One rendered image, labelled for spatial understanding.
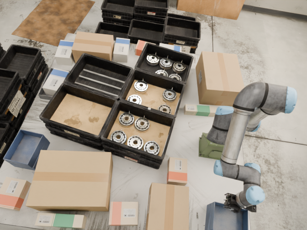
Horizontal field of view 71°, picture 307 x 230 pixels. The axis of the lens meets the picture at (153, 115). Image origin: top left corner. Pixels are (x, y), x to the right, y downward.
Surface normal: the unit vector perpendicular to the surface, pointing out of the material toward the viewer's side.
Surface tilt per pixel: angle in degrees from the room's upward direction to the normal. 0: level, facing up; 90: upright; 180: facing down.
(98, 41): 0
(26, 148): 0
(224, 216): 0
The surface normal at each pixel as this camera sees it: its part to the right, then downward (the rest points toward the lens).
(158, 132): 0.10, -0.51
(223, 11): -0.10, 0.65
